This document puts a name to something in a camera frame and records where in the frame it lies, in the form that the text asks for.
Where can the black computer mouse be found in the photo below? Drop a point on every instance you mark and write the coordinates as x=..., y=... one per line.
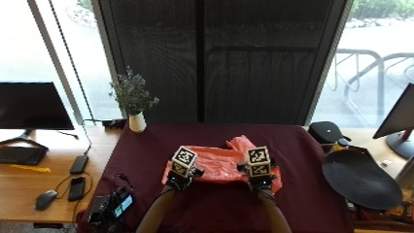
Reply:
x=46, y=200

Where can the white marker cube on right glove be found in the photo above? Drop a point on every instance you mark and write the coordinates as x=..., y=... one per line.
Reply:
x=259, y=158

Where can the black oval seat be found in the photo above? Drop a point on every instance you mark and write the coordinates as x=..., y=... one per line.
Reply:
x=360, y=179

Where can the low metal bike rack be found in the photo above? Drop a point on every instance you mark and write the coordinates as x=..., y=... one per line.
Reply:
x=359, y=81

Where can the tall metal bike rack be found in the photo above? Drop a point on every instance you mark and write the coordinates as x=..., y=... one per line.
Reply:
x=380, y=74

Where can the black monitor with V-shaped stand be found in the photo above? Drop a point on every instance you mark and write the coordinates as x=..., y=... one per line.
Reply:
x=30, y=105

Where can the black phone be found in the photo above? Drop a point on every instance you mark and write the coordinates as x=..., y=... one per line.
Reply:
x=76, y=188

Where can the yellow flat strip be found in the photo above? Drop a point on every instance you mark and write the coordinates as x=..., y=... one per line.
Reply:
x=30, y=168

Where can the small white item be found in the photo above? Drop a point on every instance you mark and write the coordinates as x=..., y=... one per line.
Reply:
x=385, y=162

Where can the dark mesh window blind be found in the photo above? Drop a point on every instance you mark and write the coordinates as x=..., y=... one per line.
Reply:
x=241, y=64

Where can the white marker cube on left glove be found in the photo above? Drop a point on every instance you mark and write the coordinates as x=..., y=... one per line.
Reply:
x=184, y=157

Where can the person's left hand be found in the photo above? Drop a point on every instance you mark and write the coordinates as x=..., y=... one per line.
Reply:
x=183, y=182

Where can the black monitor with round stand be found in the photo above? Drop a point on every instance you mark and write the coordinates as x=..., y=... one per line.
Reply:
x=398, y=118

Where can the black power adapter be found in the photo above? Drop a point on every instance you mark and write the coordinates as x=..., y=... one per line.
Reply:
x=79, y=164

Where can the white marker cube on glove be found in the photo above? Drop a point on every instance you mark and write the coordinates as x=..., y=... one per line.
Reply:
x=184, y=157
x=259, y=158

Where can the white vase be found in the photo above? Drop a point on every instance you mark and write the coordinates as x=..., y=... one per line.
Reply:
x=138, y=122

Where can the bunch of small pale flowers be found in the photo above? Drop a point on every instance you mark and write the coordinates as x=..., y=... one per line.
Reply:
x=131, y=93

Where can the maroon tablecloth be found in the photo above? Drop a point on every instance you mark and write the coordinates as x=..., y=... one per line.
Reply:
x=224, y=210

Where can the coral pink cloth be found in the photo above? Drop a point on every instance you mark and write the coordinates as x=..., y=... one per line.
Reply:
x=220, y=163

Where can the black keyboard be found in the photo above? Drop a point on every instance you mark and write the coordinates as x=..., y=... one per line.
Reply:
x=19, y=155

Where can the person's right hand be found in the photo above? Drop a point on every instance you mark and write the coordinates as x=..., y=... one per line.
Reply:
x=260, y=182

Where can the white window frame post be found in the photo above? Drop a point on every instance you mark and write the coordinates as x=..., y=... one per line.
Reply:
x=54, y=55

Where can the black device with lit screen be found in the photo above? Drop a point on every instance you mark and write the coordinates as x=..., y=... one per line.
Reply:
x=114, y=204

